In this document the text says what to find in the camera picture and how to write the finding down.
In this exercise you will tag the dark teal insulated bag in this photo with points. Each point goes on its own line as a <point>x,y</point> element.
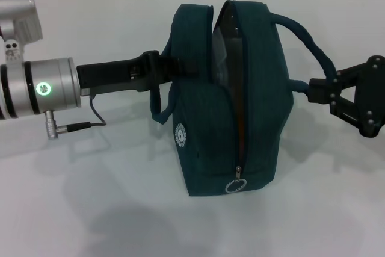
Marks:
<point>264,88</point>

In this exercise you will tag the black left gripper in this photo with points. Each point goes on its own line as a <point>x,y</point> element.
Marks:
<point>114,73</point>

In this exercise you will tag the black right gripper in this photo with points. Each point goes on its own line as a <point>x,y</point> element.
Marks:
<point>378,63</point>

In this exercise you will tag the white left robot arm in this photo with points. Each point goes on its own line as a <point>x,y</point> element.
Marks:
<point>45,88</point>

